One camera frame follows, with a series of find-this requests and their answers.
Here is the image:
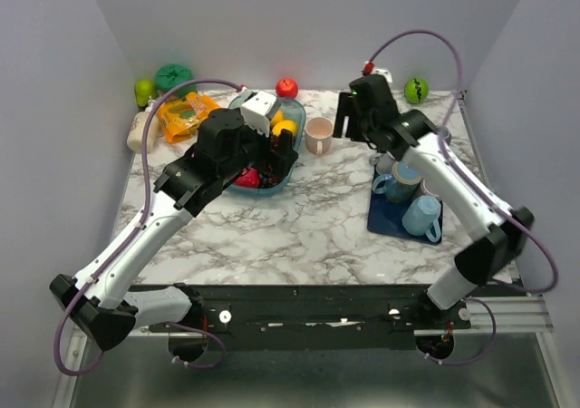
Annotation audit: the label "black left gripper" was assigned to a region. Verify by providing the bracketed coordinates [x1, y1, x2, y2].
[219, 116, 299, 181]

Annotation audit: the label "pink mug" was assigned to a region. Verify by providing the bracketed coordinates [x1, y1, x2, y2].
[304, 117, 334, 156]

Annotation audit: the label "blue butterfly mug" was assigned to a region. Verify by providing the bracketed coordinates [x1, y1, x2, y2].
[372, 161, 421, 203]

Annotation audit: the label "purple mug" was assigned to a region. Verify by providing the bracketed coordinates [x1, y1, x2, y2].
[419, 179, 441, 200]

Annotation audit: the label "light blue faceted mug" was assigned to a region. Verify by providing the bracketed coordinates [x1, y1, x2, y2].
[401, 195, 441, 243]

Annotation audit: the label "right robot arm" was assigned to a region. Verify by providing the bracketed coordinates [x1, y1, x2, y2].
[333, 74, 534, 328]

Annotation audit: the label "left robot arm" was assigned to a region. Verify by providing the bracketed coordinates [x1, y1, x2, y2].
[50, 109, 297, 351]

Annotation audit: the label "grey white mug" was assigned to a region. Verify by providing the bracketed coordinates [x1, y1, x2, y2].
[369, 152, 395, 175]

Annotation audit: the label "dark teal mug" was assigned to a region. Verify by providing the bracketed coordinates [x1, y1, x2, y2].
[439, 126, 452, 145]

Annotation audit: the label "dark purple grapes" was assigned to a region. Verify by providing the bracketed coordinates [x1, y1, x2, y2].
[256, 135, 283, 189]

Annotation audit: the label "yellow lemon right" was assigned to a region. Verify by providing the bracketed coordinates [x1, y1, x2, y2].
[272, 120, 299, 138]

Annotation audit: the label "red dragon fruit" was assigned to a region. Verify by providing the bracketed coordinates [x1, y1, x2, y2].
[235, 168, 261, 189]

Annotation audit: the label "clear blue fruit tray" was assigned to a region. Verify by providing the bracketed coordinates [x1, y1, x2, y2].
[224, 91, 307, 198]

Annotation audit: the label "small orange fruit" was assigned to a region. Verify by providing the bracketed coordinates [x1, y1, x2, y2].
[270, 110, 284, 127]

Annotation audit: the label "red apple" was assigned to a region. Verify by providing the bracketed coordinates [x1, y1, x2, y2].
[275, 78, 299, 99]

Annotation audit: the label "green black ball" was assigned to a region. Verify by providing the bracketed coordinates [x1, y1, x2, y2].
[404, 78, 429, 105]

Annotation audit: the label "orange snack bag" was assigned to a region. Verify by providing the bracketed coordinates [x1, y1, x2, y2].
[156, 92, 220, 144]

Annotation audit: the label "dark blue tray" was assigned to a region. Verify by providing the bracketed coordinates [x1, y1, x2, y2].
[367, 172, 443, 245]

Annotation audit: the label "cream lotion bottle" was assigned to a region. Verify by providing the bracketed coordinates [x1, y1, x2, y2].
[126, 108, 160, 153]

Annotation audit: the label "green pear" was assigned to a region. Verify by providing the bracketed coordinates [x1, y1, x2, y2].
[134, 79, 158, 108]

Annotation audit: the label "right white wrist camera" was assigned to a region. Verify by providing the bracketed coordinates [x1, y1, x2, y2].
[362, 61, 393, 85]

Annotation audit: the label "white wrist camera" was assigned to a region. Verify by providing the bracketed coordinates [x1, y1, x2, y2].
[362, 61, 393, 85]
[239, 90, 281, 137]

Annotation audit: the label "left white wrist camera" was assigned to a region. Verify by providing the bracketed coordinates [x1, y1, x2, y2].
[239, 90, 281, 137]

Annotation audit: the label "black table frame rail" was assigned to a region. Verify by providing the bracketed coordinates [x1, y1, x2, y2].
[130, 282, 472, 353]

